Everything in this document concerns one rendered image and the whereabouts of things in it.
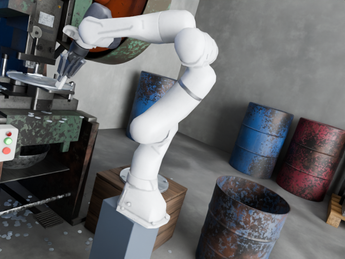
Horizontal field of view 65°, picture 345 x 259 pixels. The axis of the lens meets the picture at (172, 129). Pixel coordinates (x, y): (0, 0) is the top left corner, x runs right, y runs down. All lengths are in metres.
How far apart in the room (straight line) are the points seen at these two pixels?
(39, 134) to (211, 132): 3.39
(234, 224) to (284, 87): 2.95
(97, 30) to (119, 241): 0.78
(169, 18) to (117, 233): 0.80
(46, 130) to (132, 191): 0.58
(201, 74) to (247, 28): 3.58
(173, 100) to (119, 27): 0.32
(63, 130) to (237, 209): 0.96
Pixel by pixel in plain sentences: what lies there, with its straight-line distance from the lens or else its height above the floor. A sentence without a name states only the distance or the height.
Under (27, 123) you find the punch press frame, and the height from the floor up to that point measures 0.61.
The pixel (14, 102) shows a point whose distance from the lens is 1.41.
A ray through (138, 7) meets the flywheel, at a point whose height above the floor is 1.26.
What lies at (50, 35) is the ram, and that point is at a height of 1.00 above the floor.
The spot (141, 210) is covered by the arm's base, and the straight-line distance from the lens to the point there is 1.05.
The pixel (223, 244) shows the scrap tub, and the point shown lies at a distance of 1.55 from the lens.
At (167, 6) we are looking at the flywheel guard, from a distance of 1.58.
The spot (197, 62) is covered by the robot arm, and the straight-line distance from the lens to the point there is 0.89.
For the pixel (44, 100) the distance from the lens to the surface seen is 1.44.
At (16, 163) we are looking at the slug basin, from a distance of 1.55.
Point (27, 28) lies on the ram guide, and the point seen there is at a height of 1.00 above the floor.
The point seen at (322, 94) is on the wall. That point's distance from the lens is 4.11.
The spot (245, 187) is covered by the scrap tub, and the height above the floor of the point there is 0.43.
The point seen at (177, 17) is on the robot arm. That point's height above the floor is 1.18.
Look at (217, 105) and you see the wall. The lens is 4.42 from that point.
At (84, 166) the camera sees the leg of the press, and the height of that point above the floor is 0.37.
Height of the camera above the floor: 1.01
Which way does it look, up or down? 12 degrees down
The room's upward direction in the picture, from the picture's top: 16 degrees clockwise
